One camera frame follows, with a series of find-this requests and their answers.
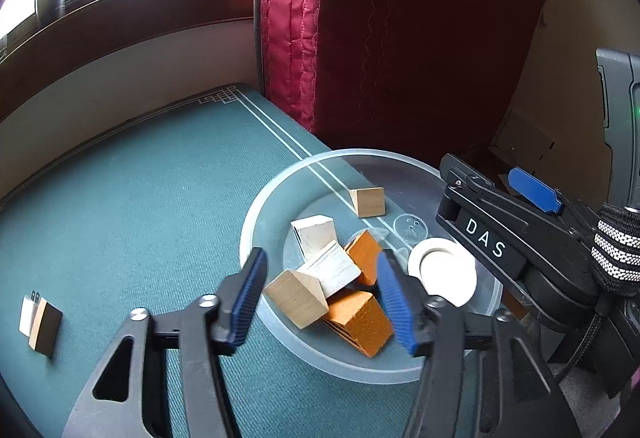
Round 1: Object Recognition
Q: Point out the white wall charger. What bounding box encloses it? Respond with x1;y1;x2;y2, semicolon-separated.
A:
19;290;42;338

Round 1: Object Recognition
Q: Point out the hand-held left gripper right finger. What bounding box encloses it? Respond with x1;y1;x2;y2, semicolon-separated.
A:
376;250;583;438

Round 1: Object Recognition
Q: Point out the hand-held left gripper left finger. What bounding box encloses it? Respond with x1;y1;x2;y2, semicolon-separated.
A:
60;247;269;438

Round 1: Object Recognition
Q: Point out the small tan wooden cube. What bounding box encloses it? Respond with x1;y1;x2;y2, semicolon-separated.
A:
349;187;386;218

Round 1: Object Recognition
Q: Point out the orange striped triangular block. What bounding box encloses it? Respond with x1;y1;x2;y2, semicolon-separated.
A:
320;289;394;359

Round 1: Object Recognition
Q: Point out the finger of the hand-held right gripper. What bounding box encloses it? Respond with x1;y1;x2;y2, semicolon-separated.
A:
507;167;601;244
435;153;598;289

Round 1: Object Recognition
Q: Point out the black braided cable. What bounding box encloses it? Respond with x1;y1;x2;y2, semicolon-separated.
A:
547;294;613;371

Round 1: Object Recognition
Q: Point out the clear plastic bowl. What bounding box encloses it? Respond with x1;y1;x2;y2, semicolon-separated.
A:
239;148;503;385

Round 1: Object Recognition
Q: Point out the small orange wooden block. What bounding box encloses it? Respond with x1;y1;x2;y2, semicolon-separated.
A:
345;230;384;287

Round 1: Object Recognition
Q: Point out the red quilted curtain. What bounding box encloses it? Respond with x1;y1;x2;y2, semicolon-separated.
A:
254;0;556;169

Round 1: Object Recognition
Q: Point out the white striped triangular block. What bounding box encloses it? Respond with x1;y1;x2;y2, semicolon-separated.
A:
299;240;362;300

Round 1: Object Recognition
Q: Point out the long tan wooden block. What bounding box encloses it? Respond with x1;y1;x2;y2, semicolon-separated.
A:
28;298;64;359

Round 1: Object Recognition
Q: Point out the brown cardboard box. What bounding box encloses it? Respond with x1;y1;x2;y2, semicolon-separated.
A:
487;115;571;199

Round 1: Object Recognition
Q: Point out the pale wooden wedge block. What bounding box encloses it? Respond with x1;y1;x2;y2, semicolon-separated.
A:
291;215;337;260

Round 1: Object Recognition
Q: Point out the chunky tan wooden block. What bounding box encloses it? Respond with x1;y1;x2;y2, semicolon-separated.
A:
263;269;329;330

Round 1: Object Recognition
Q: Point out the white round disc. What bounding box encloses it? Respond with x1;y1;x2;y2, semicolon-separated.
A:
407;238;477;307

